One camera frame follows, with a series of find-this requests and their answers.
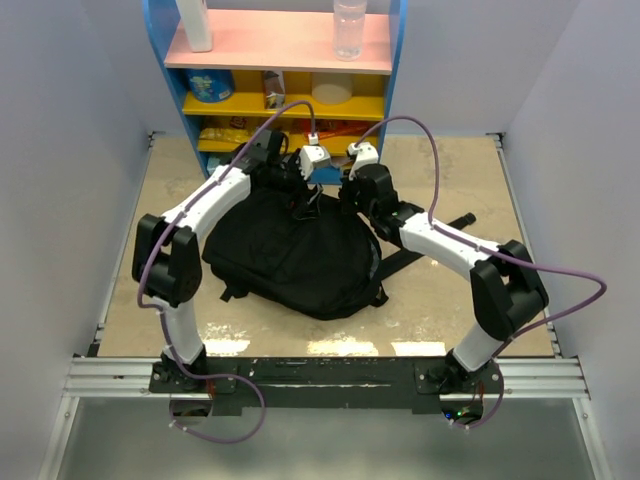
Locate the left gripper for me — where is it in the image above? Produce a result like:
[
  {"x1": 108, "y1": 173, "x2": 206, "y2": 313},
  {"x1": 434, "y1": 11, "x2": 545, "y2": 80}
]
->
[{"x1": 268, "y1": 150, "x2": 323, "y2": 220}]

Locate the black backpack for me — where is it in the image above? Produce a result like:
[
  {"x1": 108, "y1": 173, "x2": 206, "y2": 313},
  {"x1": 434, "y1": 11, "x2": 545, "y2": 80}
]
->
[{"x1": 201, "y1": 184, "x2": 476, "y2": 322}]

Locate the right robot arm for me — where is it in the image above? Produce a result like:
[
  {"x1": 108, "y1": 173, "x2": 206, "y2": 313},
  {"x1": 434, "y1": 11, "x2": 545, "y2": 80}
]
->
[{"x1": 339, "y1": 161, "x2": 549, "y2": 393}]

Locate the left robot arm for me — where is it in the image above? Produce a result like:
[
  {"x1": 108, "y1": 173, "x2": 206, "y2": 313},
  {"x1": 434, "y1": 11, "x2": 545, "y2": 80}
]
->
[{"x1": 132, "y1": 128, "x2": 329, "y2": 392}]

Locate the teal tissue pack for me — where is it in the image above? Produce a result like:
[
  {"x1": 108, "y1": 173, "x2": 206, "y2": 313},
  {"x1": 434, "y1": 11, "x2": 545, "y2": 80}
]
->
[{"x1": 207, "y1": 152, "x2": 234, "y2": 176}]

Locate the yellow chips bag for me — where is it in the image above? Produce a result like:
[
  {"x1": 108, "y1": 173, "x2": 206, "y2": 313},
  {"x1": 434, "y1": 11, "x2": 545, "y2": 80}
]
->
[{"x1": 199, "y1": 116, "x2": 266, "y2": 145}]

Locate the orange snack box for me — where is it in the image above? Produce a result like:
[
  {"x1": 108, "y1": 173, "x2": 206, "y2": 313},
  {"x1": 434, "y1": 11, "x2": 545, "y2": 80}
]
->
[{"x1": 293, "y1": 119, "x2": 372, "y2": 141}]

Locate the small carton box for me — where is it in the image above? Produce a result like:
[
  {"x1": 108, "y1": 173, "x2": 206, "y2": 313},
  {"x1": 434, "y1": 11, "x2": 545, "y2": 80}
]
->
[{"x1": 262, "y1": 70, "x2": 286, "y2": 110}]

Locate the white round container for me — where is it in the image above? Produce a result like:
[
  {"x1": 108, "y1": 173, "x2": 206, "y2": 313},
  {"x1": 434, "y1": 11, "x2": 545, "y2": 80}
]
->
[{"x1": 311, "y1": 72, "x2": 353, "y2": 105}]

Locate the blue shelf unit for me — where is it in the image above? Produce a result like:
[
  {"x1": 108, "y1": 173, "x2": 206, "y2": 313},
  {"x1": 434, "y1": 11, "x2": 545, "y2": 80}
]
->
[{"x1": 142, "y1": 1, "x2": 408, "y2": 175}]

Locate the blue round can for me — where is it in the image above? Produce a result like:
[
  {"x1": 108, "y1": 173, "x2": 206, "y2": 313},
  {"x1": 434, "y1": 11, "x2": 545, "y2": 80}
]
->
[{"x1": 186, "y1": 69, "x2": 235, "y2": 103}]

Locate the clear plastic bottle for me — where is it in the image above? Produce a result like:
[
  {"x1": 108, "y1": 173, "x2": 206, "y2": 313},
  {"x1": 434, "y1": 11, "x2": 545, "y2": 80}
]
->
[{"x1": 333, "y1": 0, "x2": 368, "y2": 61}]

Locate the white bottle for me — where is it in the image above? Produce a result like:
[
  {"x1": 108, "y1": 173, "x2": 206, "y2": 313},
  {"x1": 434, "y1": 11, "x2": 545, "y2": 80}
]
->
[{"x1": 176, "y1": 0, "x2": 213, "y2": 53}]

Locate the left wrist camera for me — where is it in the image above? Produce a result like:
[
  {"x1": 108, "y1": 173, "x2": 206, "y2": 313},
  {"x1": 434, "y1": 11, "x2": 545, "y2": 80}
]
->
[{"x1": 299, "y1": 133, "x2": 331, "y2": 180}]

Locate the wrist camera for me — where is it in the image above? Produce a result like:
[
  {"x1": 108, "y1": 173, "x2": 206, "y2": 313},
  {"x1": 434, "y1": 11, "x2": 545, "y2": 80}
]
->
[
  {"x1": 347, "y1": 141, "x2": 379, "y2": 181},
  {"x1": 299, "y1": 133, "x2": 331, "y2": 180}
]

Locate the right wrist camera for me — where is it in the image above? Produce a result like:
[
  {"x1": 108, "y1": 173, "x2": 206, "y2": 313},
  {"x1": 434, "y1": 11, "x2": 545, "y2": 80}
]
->
[{"x1": 347, "y1": 141, "x2": 379, "y2": 181}]

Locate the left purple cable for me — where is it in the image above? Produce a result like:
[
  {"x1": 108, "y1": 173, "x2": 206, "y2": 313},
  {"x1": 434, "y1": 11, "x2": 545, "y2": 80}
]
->
[{"x1": 135, "y1": 99, "x2": 317, "y2": 444}]

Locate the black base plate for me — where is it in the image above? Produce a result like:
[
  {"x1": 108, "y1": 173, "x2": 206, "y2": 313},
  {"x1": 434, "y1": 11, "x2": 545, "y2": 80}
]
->
[{"x1": 149, "y1": 357, "x2": 503, "y2": 415}]

